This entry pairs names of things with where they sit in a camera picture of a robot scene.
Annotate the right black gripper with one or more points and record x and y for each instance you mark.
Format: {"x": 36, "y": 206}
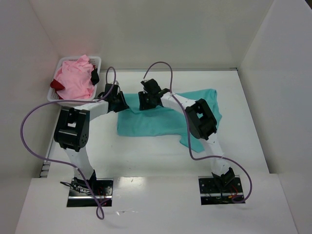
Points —
{"x": 144, "y": 103}

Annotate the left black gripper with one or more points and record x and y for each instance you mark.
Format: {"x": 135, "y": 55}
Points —
{"x": 121, "y": 103}

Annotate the teal t shirt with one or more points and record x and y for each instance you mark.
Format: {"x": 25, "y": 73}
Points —
{"x": 163, "y": 121}

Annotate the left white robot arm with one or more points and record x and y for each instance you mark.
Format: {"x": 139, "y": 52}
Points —
{"x": 72, "y": 134}

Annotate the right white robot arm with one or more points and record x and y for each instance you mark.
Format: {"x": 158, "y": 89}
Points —
{"x": 201, "y": 124}

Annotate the black t shirt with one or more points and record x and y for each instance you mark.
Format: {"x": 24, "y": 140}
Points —
{"x": 94, "y": 77}

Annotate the white plastic basket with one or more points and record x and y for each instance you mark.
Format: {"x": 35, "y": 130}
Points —
{"x": 73, "y": 97}

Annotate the pink t shirt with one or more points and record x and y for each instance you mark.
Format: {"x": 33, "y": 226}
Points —
{"x": 74, "y": 79}

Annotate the red t shirt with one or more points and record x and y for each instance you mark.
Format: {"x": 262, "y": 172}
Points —
{"x": 57, "y": 86}

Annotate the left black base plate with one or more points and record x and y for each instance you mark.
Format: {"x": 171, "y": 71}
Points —
{"x": 80, "y": 196}

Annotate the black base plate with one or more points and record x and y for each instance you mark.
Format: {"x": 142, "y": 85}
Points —
{"x": 80, "y": 196}
{"x": 210, "y": 194}

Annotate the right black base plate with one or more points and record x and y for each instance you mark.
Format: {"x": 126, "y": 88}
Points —
{"x": 210, "y": 194}

